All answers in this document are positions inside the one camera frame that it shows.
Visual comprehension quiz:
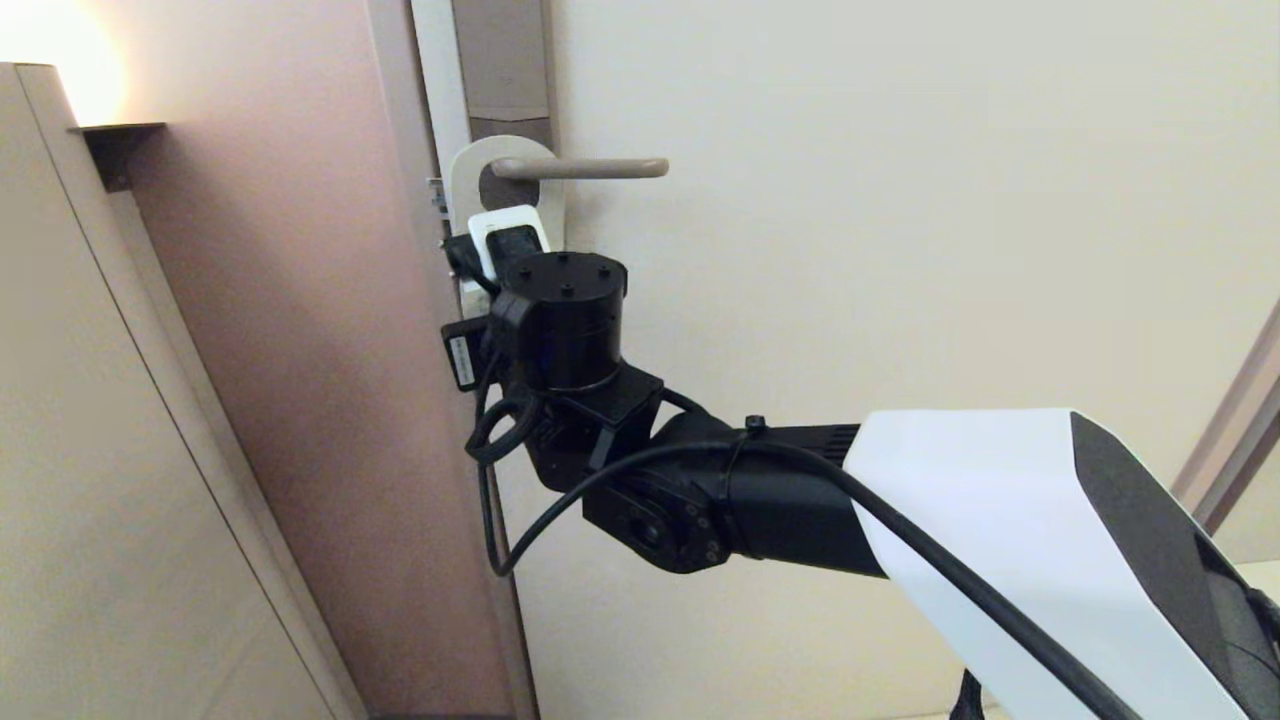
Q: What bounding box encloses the thick black ribbed cable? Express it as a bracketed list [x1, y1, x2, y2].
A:
[947, 667, 991, 720]

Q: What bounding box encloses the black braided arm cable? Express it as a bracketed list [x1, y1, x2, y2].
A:
[464, 393, 543, 467]

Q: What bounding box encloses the white door hanger sign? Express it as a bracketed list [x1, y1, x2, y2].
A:
[444, 134, 567, 303]

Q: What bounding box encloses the white room door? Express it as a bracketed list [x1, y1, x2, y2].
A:
[410, 0, 1280, 720]

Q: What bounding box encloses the beige cabinet panel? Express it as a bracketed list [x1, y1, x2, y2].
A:
[0, 63, 369, 720]

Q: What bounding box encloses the brown metal lock plate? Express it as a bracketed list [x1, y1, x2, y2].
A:
[452, 0, 557, 213]

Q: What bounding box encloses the dark wall lamp bracket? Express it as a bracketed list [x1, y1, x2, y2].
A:
[68, 123, 166, 194]

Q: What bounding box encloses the beige metal door handle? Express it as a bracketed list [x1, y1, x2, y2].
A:
[490, 156, 670, 182]

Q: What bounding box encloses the beige door frame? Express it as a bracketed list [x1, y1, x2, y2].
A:
[362, 0, 541, 720]

